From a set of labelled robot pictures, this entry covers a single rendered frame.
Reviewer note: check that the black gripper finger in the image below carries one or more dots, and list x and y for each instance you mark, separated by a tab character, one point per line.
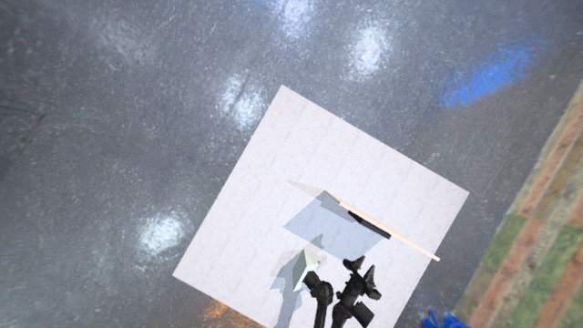
358	263
368	277

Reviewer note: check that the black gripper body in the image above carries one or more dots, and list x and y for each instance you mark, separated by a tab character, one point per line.
356	284

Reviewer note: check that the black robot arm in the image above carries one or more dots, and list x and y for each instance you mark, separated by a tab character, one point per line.
342	310

